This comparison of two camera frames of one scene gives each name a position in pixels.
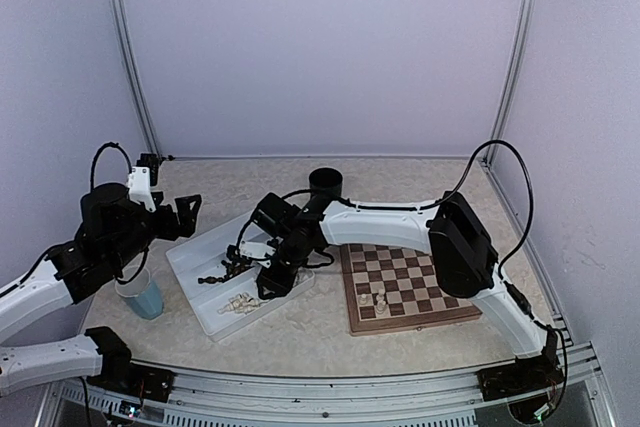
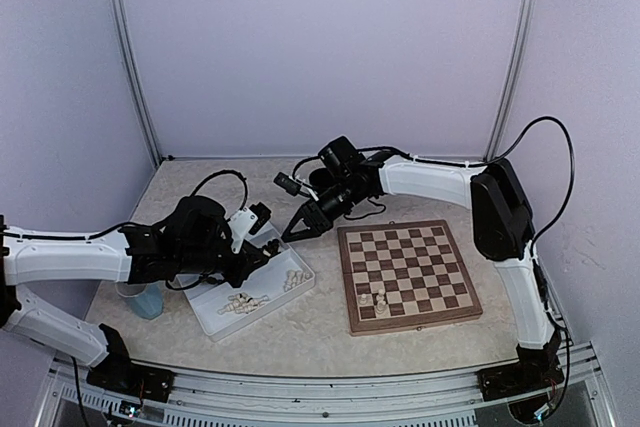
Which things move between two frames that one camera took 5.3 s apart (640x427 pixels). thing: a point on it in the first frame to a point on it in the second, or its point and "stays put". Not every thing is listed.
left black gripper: [169, 230] to [246, 264]
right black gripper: [280, 286] to [316, 217]
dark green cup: [325, 182] stays put
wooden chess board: [392, 287] stays put
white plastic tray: [219, 281] stays put
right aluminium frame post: [519, 51] stays put
